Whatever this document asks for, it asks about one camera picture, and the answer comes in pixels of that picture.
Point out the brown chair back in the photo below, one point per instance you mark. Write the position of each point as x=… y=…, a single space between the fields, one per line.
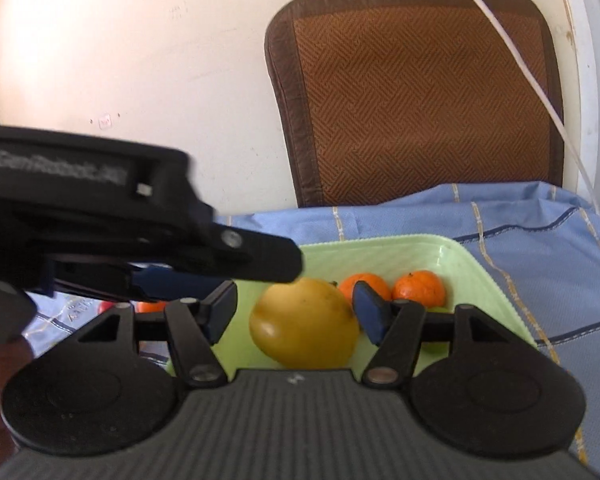
x=415 y=100

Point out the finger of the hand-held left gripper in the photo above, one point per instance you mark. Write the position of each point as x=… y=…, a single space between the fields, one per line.
x=172 y=282
x=265 y=257

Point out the small green fruit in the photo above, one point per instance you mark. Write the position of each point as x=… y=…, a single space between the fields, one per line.
x=440 y=309

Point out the blue striped tablecloth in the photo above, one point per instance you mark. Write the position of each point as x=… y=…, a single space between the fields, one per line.
x=530 y=240

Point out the red strawberry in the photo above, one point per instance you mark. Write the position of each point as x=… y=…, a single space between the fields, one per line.
x=105 y=306

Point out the green plastic basket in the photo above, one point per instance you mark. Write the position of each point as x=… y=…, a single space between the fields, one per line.
x=405 y=255

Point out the orange tangerine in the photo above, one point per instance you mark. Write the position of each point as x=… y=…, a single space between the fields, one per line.
x=375 y=282
x=151 y=306
x=420 y=287

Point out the large yellow citrus fruit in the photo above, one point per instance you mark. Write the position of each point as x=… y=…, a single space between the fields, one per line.
x=300 y=325

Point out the white door frame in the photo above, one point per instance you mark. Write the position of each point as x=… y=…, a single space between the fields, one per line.
x=595 y=60

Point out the small white wall sticker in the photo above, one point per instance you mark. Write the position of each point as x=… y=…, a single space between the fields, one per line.
x=105 y=121

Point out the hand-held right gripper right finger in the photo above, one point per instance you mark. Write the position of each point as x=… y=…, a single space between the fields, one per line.
x=369 y=316

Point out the person's left hand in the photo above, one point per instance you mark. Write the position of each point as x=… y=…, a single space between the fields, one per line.
x=5 y=365

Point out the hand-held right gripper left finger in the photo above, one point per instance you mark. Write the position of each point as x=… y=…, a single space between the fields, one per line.
x=220 y=311

